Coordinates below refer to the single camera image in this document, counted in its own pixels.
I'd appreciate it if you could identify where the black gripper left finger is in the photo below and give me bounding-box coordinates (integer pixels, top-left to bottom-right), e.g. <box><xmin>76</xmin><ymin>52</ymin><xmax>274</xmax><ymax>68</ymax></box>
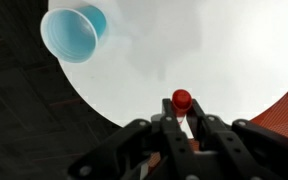
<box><xmin>68</xmin><ymin>99</ymin><xmax>201</xmax><ymax>180</ymax></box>

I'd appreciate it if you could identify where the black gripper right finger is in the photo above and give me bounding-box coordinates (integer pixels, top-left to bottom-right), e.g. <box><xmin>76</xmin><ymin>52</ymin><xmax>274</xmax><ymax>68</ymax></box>
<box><xmin>187</xmin><ymin>99</ymin><xmax>288</xmax><ymax>180</ymax></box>

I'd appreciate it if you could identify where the red marker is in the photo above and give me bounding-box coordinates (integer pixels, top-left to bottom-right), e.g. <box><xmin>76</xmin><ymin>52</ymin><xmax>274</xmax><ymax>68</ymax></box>
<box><xmin>172</xmin><ymin>89</ymin><xmax>192</xmax><ymax>117</ymax></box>

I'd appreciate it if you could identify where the blue plastic cup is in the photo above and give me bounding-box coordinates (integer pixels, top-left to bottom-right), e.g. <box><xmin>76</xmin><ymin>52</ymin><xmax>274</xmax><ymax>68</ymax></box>
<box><xmin>40</xmin><ymin>5</ymin><xmax>107</xmax><ymax>63</ymax></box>

